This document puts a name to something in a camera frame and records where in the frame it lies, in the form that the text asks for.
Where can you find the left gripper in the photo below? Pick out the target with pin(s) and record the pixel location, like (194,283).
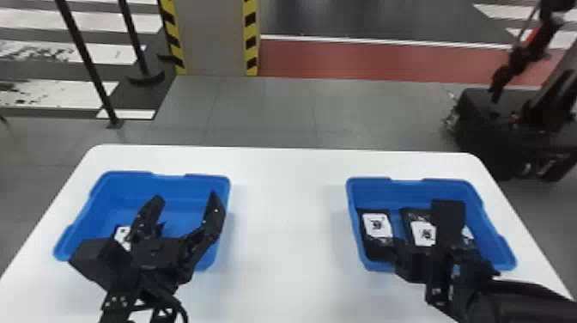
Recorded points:
(155,264)

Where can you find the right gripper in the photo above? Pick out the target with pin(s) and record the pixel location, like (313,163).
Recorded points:
(469,273)

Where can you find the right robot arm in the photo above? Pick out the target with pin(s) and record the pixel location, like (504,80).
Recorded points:
(518,302)

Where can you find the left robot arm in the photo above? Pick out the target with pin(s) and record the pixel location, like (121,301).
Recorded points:
(118,310)

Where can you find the black part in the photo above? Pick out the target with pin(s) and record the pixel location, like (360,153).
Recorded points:
(419,230)
(121,235)
(376,232)

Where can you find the blue tray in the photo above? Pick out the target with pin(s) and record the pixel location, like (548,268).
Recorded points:
(487,225)
(117,198)

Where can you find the grey pillar with striped edges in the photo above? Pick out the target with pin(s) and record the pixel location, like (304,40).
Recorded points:
(209,36)

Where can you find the black post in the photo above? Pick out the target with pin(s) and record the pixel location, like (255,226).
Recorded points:
(85,63)
(137,54)

